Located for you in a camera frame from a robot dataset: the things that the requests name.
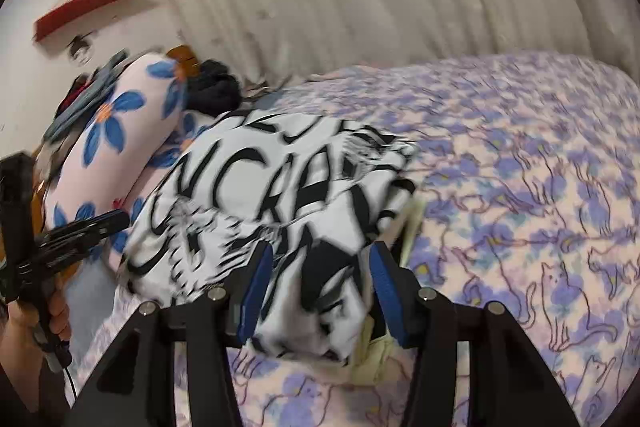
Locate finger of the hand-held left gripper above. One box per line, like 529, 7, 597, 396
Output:
42, 209, 132, 249
35, 241, 107, 274

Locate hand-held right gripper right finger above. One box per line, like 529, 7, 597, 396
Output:
369, 241, 581, 427

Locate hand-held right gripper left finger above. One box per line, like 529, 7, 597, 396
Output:
65, 241, 275, 427

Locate cream garment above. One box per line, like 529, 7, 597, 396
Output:
345, 194, 428, 390

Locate white black lettered jacket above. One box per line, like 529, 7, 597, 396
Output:
120, 109, 421, 365

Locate person's left forearm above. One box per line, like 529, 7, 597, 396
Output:
0, 322, 57, 415

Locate grey folded clothes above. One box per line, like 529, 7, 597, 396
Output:
42, 49, 133, 142

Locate dark clothes pile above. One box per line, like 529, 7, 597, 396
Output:
185, 59, 241, 118

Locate person's left hand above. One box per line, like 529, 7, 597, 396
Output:
9, 277, 72, 348

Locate pale blue bed sheet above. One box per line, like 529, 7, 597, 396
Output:
62, 267, 118, 338

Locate dark red garment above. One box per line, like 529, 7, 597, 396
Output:
55, 74, 96, 118

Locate purple floral bed blanket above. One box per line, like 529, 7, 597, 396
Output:
75, 49, 640, 427

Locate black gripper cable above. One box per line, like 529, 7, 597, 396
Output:
61, 353, 79, 404

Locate dark wall sticker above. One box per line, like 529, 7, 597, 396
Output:
67, 34, 96, 65

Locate red wall shelf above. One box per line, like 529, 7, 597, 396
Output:
34, 0, 148, 42

